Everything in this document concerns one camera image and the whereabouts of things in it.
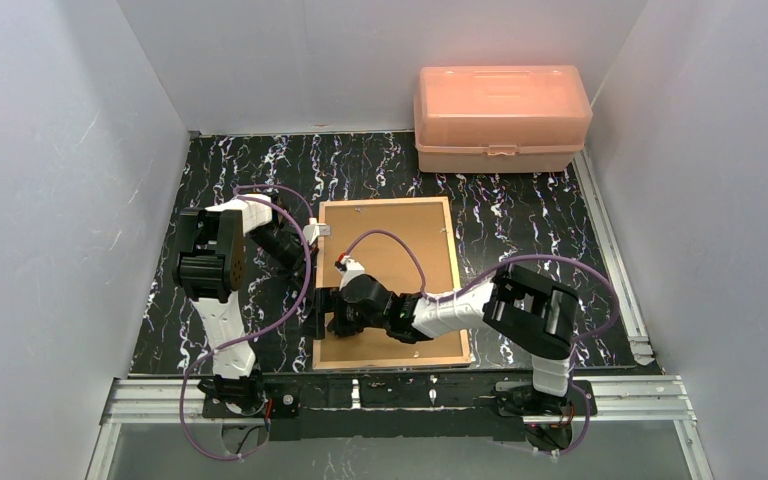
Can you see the picture frame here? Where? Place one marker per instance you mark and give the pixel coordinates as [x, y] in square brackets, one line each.
[390, 281]

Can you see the aluminium rail frame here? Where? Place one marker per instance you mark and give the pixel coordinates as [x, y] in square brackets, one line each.
[645, 427]

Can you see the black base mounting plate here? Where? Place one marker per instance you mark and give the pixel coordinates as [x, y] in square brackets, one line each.
[405, 404]

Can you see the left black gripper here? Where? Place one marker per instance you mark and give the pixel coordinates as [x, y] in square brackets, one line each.
[280, 243]

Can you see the orange plastic storage box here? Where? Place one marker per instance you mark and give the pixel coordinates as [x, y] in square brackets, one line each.
[500, 119]

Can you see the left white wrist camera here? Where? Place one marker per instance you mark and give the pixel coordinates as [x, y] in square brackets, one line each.
[314, 230]

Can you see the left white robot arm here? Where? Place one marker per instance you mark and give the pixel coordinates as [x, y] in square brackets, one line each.
[210, 269]

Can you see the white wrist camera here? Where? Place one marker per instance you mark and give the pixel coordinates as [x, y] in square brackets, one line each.
[348, 268]
[314, 230]

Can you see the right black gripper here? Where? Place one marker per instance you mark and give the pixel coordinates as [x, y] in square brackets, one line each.
[342, 316]

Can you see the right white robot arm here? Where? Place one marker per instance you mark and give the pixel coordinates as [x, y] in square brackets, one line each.
[532, 311]

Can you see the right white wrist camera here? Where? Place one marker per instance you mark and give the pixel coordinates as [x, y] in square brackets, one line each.
[348, 268]

